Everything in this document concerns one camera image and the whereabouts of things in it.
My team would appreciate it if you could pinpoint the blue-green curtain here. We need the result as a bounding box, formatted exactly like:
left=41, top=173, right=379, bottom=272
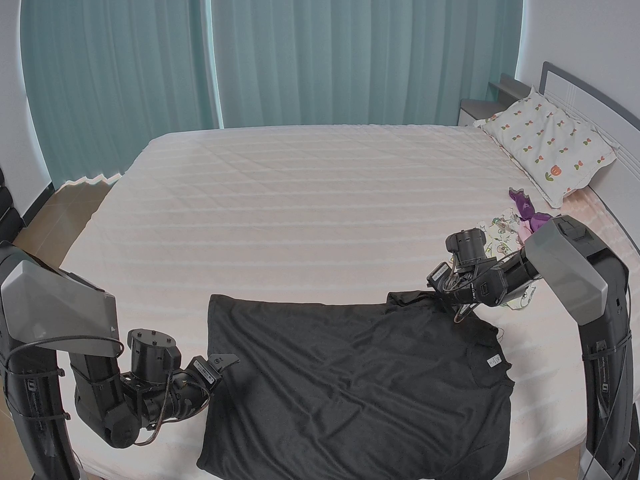
left=20, top=0, right=222, bottom=190
left=210, top=0, right=522, bottom=130

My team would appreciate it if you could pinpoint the black T-shirt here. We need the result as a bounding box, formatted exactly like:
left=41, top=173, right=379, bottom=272
left=196, top=292, right=516, bottom=480

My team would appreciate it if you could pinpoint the purple garment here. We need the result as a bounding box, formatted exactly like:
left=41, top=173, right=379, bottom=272
left=509, top=187, right=552, bottom=234

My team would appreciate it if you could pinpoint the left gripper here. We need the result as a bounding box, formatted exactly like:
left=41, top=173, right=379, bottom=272
left=160, top=352, right=242, bottom=421

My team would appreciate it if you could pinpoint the white printed pillow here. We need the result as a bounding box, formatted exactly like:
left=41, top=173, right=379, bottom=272
left=474, top=87, right=618, bottom=210

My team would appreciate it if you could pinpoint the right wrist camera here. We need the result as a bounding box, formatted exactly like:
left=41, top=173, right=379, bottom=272
left=470, top=267, right=507, bottom=309

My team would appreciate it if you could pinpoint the bed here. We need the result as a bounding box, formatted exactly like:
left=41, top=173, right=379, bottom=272
left=10, top=60, right=640, bottom=480

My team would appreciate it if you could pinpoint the white printed garment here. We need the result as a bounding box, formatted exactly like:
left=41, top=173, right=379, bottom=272
left=480, top=208, right=540, bottom=312

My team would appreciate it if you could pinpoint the black cable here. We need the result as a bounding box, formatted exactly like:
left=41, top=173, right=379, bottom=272
left=4, top=335, right=126, bottom=371

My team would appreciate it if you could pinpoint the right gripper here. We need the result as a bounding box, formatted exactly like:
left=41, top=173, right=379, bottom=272
left=426, top=262, right=476, bottom=327

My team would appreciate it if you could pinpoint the grey bedside table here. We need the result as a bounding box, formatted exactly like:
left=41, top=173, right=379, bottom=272
left=459, top=73, right=532, bottom=128

